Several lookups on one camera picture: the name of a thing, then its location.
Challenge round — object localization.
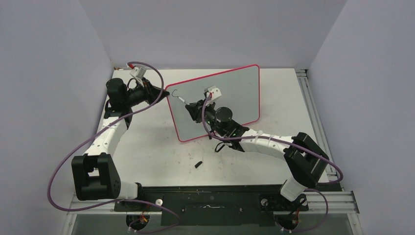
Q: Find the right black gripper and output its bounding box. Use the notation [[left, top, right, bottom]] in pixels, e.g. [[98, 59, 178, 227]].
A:
[[187, 97, 227, 137]]

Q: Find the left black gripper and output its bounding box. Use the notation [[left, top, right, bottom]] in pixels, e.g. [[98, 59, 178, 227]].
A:
[[124, 77, 169, 107]]

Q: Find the pink framed whiteboard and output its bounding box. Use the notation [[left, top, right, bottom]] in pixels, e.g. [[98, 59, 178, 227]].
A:
[[165, 64, 260, 142]]

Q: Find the black marker cap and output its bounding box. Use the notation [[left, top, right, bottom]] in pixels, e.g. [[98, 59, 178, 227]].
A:
[[194, 161, 203, 168]]

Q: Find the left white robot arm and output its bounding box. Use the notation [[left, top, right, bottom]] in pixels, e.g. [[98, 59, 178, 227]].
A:
[[71, 78, 170, 211]]

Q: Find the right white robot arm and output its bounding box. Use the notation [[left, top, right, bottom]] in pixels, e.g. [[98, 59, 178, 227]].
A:
[[185, 100, 329, 210]]

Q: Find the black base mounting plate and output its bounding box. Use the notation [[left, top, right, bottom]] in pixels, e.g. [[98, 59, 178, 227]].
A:
[[113, 185, 309, 228]]

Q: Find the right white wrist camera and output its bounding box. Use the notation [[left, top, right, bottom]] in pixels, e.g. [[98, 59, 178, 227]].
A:
[[204, 85, 222, 101]]

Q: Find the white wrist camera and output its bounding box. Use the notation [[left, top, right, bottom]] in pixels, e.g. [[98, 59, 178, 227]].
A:
[[204, 85, 222, 101], [130, 66, 147, 80]]

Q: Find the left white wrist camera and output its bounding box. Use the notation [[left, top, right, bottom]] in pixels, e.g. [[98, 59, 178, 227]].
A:
[[130, 66, 147, 80]]

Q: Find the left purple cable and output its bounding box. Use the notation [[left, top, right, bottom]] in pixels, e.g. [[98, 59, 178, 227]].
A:
[[47, 61, 181, 234]]

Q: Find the aluminium rail frame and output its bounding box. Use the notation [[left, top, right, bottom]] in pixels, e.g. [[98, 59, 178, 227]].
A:
[[62, 69, 363, 235]]

